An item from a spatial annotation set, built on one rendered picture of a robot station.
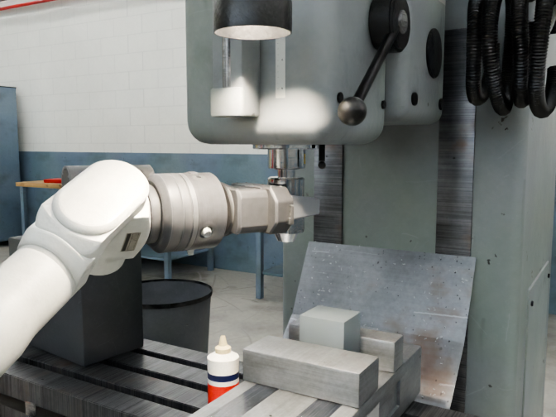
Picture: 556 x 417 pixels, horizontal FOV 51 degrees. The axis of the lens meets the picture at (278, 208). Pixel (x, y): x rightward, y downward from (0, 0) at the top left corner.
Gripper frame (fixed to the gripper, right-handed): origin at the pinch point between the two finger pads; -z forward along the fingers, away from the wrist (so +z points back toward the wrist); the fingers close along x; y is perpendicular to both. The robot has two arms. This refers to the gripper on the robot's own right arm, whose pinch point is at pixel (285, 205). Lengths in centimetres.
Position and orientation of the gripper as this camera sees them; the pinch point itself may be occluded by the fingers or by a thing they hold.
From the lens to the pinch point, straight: 74.2
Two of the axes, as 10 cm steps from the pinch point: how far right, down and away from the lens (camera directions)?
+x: -5.6, -0.9, 8.2
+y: -0.1, 9.9, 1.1
